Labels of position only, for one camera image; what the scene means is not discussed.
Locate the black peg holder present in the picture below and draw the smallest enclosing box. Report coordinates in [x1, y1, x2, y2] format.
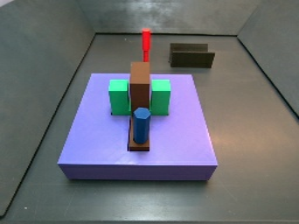
[169, 43, 215, 68]

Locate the purple board base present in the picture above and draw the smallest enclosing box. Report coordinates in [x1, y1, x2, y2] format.
[59, 73, 217, 180]

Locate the left green block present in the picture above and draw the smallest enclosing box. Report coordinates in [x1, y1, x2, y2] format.
[108, 80, 129, 116]

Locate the right green block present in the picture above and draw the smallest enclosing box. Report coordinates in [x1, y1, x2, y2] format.
[151, 80, 171, 116]

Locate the blue hexagonal peg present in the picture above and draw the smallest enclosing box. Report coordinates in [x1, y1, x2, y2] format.
[133, 108, 151, 144]

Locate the red cylinder peg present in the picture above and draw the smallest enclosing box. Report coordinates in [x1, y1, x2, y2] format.
[141, 28, 151, 62]

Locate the green block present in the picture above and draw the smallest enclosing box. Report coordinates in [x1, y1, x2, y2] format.
[108, 80, 129, 116]
[151, 80, 171, 116]

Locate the brown L-shaped block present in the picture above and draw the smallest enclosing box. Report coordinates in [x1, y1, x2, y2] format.
[128, 62, 149, 151]

